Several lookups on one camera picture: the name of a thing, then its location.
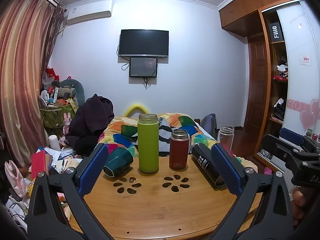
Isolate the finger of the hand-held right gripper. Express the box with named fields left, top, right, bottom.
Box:
left=261, top=134, right=304, bottom=165
left=279, top=127, right=306, bottom=146

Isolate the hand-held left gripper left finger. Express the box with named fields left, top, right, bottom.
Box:
left=27, top=144, right=120, bottom=240

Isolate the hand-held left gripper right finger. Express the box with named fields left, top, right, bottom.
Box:
left=211, top=143, right=294, bottom=240

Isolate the dark green cup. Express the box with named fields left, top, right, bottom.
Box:
left=103, top=147, right=134, bottom=178

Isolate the person's right hand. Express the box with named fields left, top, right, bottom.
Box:
left=292, top=187, right=310, bottom=227

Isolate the black bottle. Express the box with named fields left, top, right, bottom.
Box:
left=191, top=142, right=227, bottom=188

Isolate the clear glass bottle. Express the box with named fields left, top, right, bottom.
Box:
left=217, top=126, right=235, bottom=153

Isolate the colourful patchwork blanket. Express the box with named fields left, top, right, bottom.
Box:
left=98, top=113, right=218, bottom=158

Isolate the white plastic bottle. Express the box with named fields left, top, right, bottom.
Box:
left=49, top=135, right=61, bottom=152

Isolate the blue-grey chair back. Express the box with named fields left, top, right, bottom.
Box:
left=200, top=113, right=218, bottom=140

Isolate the dark clothes pile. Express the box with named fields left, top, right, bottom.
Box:
left=65, top=94, right=115, bottom=157

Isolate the red thermos bottle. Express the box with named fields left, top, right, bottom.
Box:
left=169, top=128, right=190, bottom=170

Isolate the pink rabbit toy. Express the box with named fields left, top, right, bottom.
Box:
left=62, top=112, right=72, bottom=136

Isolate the red book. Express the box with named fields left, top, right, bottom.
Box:
left=30, top=150, right=47, bottom=180

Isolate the wooden door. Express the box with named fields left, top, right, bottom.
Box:
left=246, top=34, right=272, bottom=131

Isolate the tall lime green bottle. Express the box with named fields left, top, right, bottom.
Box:
left=137, top=113, right=160, bottom=173

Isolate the green fabric basket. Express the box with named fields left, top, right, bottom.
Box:
left=40, top=103, right=78, bottom=136

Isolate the pink patterned bag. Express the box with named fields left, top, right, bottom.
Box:
left=4, top=159, right=31, bottom=198

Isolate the grey plush pillow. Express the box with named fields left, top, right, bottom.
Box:
left=51, top=79, right=86, bottom=107

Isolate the black box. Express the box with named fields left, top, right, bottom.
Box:
left=267, top=22, right=285, bottom=43

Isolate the red gift bag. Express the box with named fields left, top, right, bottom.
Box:
left=45, top=67, right=61, bottom=81

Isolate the small black monitor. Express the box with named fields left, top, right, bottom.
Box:
left=129, top=57, right=158, bottom=78

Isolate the striped red curtain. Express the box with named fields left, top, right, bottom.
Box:
left=0, top=0, right=66, bottom=167

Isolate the wooden wardrobe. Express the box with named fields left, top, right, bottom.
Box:
left=218, top=0, right=320, bottom=178

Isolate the white air conditioner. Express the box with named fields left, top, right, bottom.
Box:
left=65, top=0, right=114, bottom=26

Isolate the yellow foam ring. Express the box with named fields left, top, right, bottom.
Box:
left=124, top=105, right=151, bottom=118

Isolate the wall-mounted black television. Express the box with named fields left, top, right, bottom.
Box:
left=118, top=29, right=169, bottom=58

